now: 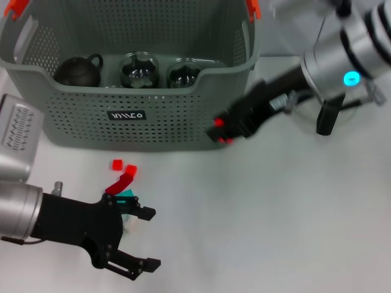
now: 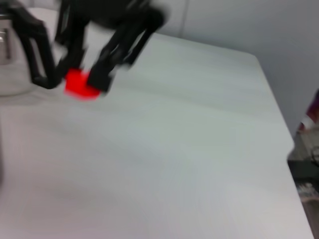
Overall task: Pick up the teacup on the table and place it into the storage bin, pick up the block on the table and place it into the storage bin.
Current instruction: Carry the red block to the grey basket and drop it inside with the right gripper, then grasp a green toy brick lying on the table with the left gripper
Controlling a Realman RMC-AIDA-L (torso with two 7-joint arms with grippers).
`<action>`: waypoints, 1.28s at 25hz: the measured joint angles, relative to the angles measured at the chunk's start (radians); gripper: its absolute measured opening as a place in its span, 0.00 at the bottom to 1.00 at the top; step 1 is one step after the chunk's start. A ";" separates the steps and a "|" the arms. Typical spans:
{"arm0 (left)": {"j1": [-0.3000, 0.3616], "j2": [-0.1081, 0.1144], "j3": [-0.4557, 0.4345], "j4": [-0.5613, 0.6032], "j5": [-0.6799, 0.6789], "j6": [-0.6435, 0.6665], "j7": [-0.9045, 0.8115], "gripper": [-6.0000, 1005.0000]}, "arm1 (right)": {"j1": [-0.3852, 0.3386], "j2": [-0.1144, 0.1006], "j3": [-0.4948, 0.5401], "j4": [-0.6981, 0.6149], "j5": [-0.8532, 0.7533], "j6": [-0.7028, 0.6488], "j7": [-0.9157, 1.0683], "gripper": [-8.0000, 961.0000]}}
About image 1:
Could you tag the glass carafe black lid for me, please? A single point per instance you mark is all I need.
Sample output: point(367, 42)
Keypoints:
point(328, 119)

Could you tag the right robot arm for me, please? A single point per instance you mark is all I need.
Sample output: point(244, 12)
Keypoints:
point(330, 61)

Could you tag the small red square brick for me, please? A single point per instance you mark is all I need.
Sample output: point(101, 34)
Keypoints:
point(117, 165)
point(131, 171)

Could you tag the dark red long brick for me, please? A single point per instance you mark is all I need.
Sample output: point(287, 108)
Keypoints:
point(120, 184)

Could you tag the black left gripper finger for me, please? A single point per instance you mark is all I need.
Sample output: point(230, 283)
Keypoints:
point(151, 265)
point(146, 213)

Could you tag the grey perforated storage basket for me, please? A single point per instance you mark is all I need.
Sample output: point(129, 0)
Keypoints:
point(152, 128)

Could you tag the clear translucent brick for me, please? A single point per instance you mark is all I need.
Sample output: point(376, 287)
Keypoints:
point(132, 226)

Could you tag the silver left gripper connector stud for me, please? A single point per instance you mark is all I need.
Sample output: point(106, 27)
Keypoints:
point(57, 187)

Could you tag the teal square brick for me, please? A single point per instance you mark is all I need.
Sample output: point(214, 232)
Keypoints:
point(128, 193)

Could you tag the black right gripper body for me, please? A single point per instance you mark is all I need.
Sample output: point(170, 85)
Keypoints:
point(262, 103)

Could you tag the bright red sloped brick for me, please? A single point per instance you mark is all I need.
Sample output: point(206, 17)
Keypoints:
point(218, 122)

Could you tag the black clay teapot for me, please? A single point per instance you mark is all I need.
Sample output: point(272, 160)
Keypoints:
point(76, 71)

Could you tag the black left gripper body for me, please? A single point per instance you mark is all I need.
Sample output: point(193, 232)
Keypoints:
point(76, 219)

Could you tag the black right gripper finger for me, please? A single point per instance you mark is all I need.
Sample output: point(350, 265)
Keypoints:
point(233, 120)
point(226, 135)

